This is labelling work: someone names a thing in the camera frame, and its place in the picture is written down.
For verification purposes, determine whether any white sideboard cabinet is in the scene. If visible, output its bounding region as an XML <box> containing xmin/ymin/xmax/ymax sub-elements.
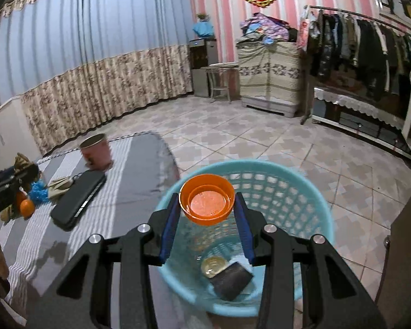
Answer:
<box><xmin>0</xmin><ymin>97</ymin><xmax>39</xmax><ymax>169</ymax></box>

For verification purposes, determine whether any pink hanging bag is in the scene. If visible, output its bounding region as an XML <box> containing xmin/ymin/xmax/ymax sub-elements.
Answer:
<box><xmin>297</xmin><ymin>10</ymin><xmax>312</xmax><ymax>50</ymax></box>

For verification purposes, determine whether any orange plastic cap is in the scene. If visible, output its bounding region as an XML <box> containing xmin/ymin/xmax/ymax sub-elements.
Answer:
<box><xmin>179</xmin><ymin>174</ymin><xmax>236</xmax><ymax>227</ymax></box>

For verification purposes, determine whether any black rectangular case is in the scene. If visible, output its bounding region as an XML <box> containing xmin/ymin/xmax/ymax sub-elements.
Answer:
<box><xmin>50</xmin><ymin>170</ymin><xmax>108</xmax><ymax>231</ymax></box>

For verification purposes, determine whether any brown dried husk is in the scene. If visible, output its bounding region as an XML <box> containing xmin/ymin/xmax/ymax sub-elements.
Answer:
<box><xmin>0</xmin><ymin>206</ymin><xmax>22</xmax><ymax>222</ymax></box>

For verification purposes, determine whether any blue plastic bag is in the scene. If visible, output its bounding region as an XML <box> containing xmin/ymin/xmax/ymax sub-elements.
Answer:
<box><xmin>29</xmin><ymin>180</ymin><xmax>50</xmax><ymax>204</ymax></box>

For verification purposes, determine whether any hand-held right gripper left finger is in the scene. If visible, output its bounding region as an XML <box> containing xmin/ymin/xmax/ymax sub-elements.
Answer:
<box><xmin>29</xmin><ymin>193</ymin><xmax>181</xmax><ymax>329</ymax></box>

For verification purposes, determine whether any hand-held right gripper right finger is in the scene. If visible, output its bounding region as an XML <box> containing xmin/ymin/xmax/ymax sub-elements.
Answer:
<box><xmin>234</xmin><ymin>192</ymin><xmax>388</xmax><ymax>329</ymax></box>

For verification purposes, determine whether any pink mug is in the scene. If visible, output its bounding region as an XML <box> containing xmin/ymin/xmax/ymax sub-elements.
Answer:
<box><xmin>79</xmin><ymin>133</ymin><xmax>113</xmax><ymax>171</ymax></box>

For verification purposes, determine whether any grey water dispenser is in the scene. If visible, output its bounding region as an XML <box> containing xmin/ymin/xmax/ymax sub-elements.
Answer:
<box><xmin>189</xmin><ymin>37</ymin><xmax>217</xmax><ymax>98</ymax></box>

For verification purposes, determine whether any low cabinet with lace cloth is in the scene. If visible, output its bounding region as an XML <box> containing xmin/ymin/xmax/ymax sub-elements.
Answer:
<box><xmin>311</xmin><ymin>87</ymin><xmax>411</xmax><ymax>162</ymax></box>

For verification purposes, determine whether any row of hanging clothes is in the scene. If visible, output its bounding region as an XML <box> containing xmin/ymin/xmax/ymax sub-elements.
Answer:
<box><xmin>307</xmin><ymin>8</ymin><xmax>411</xmax><ymax>101</ymax></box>

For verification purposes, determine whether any beige fabric pouch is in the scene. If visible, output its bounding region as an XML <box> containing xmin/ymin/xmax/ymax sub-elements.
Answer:
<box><xmin>46</xmin><ymin>176</ymin><xmax>75</xmax><ymax>200</ymax></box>

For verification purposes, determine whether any blue and floral curtain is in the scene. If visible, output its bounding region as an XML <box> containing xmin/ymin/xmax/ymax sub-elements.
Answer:
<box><xmin>0</xmin><ymin>0</ymin><xmax>196</xmax><ymax>155</ymax></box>

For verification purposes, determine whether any light blue plastic basket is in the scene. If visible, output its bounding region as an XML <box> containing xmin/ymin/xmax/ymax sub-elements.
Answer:
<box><xmin>156</xmin><ymin>160</ymin><xmax>336</xmax><ymax>318</ymax></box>

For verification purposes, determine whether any black ribbed cup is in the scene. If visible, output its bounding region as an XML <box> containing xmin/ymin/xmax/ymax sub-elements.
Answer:
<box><xmin>209</xmin><ymin>261</ymin><xmax>255</xmax><ymax>302</ymax></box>

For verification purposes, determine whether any small round side table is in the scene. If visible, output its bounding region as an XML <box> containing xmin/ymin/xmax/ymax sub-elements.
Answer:
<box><xmin>205</xmin><ymin>62</ymin><xmax>241</xmax><ymax>104</ymax></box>

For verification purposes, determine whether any pile of folded clothes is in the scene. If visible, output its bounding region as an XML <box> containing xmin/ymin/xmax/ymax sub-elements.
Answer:
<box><xmin>239</xmin><ymin>12</ymin><xmax>299</xmax><ymax>45</ymax></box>

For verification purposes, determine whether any potted plant with blue wrap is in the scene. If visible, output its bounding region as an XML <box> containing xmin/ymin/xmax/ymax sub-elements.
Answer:
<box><xmin>192</xmin><ymin>13</ymin><xmax>216</xmax><ymax>39</ymax></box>

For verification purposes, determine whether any cabinet with patterned cover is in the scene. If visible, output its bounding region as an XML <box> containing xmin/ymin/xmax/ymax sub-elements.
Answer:
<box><xmin>235</xmin><ymin>39</ymin><xmax>302</xmax><ymax>119</ymax></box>

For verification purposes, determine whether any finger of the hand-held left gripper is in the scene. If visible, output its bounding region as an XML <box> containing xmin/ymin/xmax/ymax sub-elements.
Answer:
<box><xmin>0</xmin><ymin>163</ymin><xmax>40</xmax><ymax>200</ymax></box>
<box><xmin>0</xmin><ymin>187</ymin><xmax>21</xmax><ymax>219</ymax></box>

